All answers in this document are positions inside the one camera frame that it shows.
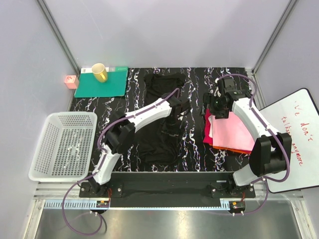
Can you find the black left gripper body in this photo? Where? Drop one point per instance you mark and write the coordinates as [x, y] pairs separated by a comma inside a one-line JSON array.
[[171, 126]]

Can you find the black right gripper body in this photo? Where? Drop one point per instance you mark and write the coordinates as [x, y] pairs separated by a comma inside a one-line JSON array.
[[216, 105]]

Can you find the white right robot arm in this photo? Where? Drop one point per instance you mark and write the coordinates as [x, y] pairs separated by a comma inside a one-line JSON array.
[[271, 153]]

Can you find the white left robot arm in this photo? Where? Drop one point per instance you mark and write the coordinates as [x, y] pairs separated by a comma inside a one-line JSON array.
[[119, 135]]

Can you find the light pink folded t-shirt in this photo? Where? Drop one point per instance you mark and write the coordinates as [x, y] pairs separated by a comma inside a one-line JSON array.
[[232, 133]]

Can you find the black marbled table mat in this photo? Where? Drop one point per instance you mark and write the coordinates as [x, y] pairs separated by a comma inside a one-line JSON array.
[[193, 154]]

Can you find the magenta folded t-shirt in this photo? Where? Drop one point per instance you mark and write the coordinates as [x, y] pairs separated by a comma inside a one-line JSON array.
[[208, 129]]

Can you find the orange folded t-shirt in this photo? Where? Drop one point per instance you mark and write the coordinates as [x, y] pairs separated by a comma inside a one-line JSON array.
[[233, 150]]

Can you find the teal book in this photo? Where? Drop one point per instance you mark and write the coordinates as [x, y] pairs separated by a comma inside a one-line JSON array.
[[90, 87]]

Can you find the white dry-erase board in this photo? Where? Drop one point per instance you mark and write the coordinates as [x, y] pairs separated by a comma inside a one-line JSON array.
[[297, 115]]

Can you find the yellow paper cup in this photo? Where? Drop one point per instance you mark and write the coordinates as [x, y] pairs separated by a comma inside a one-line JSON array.
[[99, 72]]

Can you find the pink cube block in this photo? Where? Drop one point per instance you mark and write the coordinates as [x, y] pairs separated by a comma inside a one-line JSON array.
[[71, 81]]

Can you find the white plastic laundry basket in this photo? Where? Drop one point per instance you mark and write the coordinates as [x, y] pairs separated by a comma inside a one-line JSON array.
[[64, 149]]

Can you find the white slotted cable duct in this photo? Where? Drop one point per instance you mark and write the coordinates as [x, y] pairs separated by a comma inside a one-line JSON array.
[[77, 204]]

